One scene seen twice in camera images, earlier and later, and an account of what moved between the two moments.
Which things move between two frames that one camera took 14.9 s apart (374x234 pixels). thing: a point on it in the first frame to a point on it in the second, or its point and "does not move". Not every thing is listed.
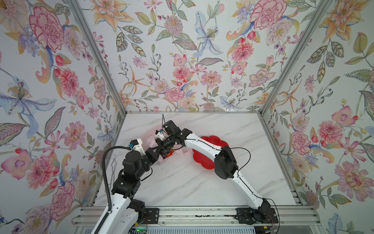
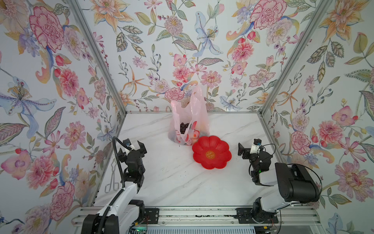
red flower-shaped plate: x=206 y=161 does not move
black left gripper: x=149 y=153 to x=141 y=153
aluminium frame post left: x=79 y=9 does not move
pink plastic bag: x=149 y=134 to x=188 y=124
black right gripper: x=159 y=143 to x=241 y=149
